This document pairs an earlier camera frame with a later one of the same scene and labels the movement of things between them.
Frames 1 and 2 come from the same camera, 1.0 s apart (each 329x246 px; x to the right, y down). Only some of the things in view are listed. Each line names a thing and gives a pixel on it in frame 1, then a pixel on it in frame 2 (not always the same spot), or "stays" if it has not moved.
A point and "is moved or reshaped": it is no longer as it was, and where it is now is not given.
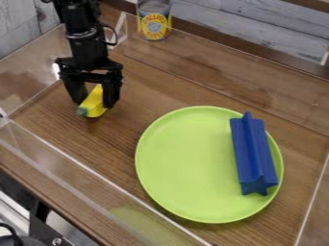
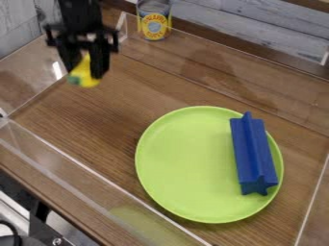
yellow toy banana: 92,107 is moved or reshaped
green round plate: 185,167 stays
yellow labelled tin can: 153,19 stays
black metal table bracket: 38,230 stays
